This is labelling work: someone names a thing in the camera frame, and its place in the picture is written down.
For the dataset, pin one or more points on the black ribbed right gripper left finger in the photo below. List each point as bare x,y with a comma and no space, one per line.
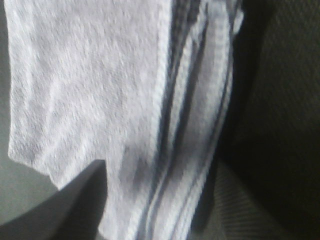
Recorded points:
72,213

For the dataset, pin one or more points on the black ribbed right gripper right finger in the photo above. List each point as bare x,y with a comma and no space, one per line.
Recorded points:
231,210

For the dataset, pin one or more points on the light grey towel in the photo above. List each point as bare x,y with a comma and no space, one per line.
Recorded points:
142,84

